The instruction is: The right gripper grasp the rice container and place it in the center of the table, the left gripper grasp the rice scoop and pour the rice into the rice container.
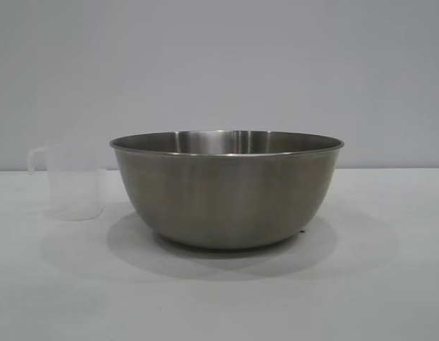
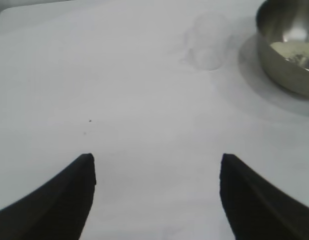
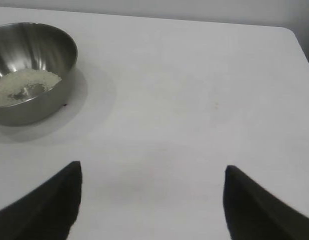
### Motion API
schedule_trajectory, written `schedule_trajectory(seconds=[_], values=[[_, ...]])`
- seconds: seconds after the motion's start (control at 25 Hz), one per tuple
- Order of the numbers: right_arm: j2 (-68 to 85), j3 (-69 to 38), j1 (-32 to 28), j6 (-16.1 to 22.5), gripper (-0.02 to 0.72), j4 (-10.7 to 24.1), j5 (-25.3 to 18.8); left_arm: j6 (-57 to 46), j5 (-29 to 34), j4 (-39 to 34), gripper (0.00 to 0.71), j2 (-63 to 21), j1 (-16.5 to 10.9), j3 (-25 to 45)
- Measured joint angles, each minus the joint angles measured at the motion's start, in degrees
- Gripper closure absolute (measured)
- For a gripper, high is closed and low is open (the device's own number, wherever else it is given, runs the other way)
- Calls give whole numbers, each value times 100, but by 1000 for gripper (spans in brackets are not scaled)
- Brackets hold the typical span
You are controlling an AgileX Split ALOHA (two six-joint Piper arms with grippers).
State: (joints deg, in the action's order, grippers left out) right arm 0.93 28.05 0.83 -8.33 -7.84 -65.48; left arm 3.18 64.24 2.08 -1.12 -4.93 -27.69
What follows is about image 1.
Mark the stainless steel mixing bowl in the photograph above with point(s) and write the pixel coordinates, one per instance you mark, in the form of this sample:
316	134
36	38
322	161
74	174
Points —
223	199

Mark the clear plastic measuring cup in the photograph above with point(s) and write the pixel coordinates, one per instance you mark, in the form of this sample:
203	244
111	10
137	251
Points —
74	188

